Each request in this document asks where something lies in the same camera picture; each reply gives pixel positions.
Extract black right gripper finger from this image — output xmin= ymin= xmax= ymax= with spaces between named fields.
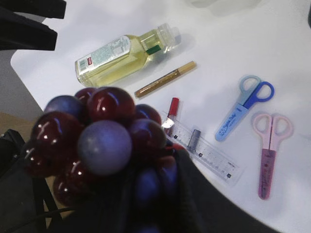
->
xmin=102 ymin=143 xmax=311 ymax=233

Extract red artificial grape bunch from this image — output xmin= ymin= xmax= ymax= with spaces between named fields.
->
xmin=23 ymin=86 xmax=185 ymax=233

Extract pink capped scissors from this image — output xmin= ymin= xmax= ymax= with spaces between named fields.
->
xmin=252 ymin=114 xmax=294 ymax=200

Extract yellow liquid plastic bottle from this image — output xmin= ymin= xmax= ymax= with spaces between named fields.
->
xmin=75 ymin=23 xmax=177 ymax=87

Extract clear plastic ruler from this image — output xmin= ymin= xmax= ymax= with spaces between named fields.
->
xmin=160 ymin=112 xmax=243 ymax=186

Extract silver glitter pen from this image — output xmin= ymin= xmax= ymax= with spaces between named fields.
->
xmin=187 ymin=129 xmax=201 ymax=152

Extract red glitter pen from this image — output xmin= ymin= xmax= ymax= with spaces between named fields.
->
xmin=165 ymin=97 xmax=179 ymax=136

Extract gold glitter pen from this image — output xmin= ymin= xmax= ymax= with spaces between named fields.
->
xmin=134 ymin=61 xmax=197 ymax=98

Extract blue capped scissors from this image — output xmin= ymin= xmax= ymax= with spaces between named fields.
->
xmin=215 ymin=75 xmax=275 ymax=142

